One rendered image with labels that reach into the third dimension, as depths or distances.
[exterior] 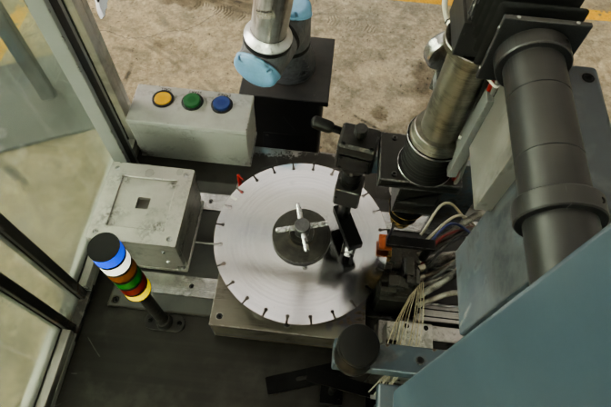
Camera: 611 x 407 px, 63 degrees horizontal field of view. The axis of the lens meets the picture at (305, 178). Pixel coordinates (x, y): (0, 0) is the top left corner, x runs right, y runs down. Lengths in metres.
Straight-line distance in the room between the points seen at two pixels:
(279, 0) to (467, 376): 0.89
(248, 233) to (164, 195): 0.22
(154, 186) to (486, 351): 0.91
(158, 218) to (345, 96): 1.50
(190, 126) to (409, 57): 1.64
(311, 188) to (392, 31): 1.82
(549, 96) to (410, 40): 2.36
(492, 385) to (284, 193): 0.76
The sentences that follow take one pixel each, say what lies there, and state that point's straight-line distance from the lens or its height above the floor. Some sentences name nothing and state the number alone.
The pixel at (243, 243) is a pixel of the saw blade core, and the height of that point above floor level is 0.95.
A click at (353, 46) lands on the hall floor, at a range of 2.61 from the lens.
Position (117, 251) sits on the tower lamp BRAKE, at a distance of 0.75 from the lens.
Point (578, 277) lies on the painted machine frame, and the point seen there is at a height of 1.66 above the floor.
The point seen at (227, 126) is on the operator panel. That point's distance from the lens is 1.16.
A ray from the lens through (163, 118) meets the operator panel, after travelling 1.20.
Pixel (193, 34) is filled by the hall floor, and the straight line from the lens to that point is 2.69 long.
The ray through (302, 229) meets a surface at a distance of 0.90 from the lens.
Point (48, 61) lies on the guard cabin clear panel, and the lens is 0.99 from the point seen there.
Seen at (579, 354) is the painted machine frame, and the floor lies 1.64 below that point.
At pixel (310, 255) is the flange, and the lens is 0.93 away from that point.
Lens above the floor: 1.82
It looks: 59 degrees down
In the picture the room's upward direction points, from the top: 3 degrees clockwise
